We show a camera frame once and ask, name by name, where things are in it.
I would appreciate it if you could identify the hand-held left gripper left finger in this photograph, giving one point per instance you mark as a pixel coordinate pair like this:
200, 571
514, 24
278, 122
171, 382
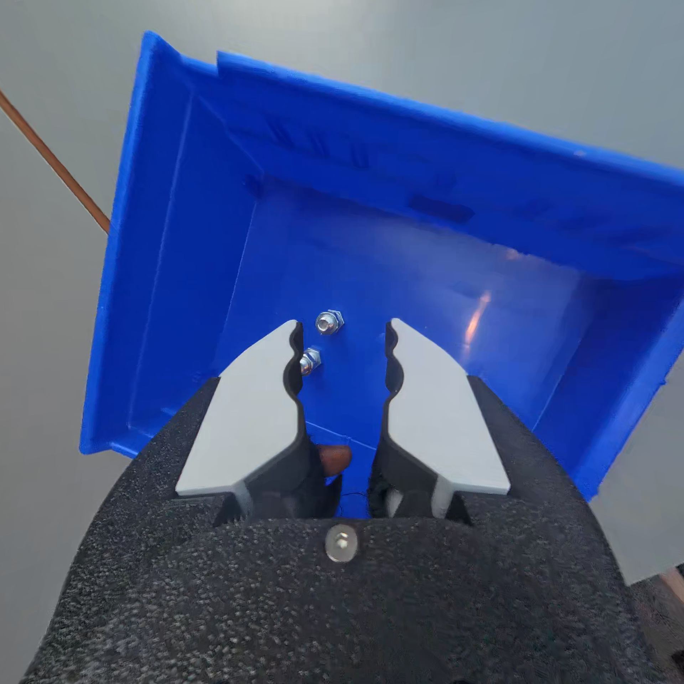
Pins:
246, 422

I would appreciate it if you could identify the person's left hand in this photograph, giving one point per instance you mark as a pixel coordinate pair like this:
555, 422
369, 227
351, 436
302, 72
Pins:
334, 459

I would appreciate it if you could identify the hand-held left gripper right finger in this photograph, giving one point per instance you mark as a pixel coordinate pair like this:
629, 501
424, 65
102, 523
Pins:
443, 422

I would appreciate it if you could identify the blue plastic bin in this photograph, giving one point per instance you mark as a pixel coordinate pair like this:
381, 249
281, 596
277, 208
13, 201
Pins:
427, 256

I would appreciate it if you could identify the steel hex nut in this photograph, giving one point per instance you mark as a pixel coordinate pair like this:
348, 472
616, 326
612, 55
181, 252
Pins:
315, 357
336, 318

